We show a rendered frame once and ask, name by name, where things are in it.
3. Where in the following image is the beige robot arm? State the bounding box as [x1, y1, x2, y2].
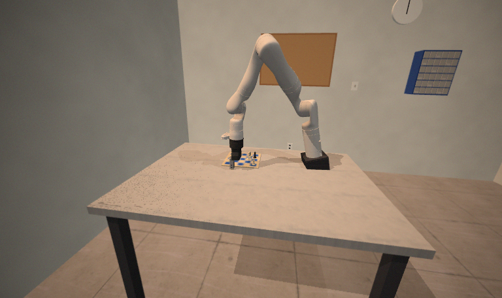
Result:
[226, 33, 322, 158]

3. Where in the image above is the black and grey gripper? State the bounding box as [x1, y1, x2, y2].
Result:
[221, 130, 244, 169]

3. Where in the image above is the blue and tan chessboard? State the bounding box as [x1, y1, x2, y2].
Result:
[222, 152, 261, 169]

